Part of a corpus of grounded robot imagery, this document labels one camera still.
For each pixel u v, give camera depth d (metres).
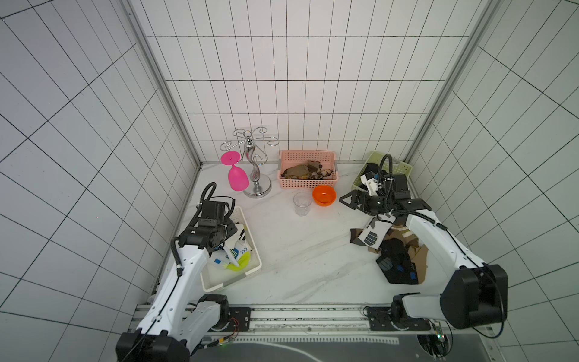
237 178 0.88
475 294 0.40
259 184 1.10
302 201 1.00
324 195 1.03
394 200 0.64
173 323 0.39
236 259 0.80
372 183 0.76
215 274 0.83
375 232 0.90
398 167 1.13
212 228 0.58
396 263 0.82
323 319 0.74
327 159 1.18
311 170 1.09
